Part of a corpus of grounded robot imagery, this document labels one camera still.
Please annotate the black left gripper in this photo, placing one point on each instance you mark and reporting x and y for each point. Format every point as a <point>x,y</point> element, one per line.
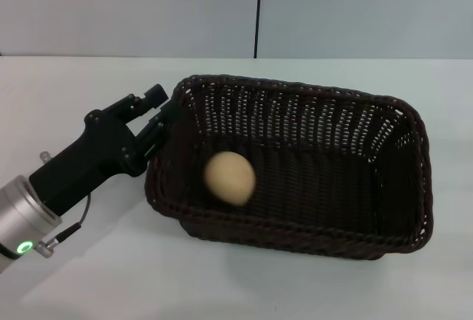
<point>88,157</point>

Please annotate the round beige bread bun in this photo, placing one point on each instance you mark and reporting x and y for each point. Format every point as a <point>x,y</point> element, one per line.
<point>229,177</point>

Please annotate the black woven rectangular basket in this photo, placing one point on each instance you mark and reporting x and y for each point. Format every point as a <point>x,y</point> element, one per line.
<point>332,194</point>

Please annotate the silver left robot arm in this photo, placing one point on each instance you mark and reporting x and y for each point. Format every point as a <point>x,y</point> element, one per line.
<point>18,213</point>

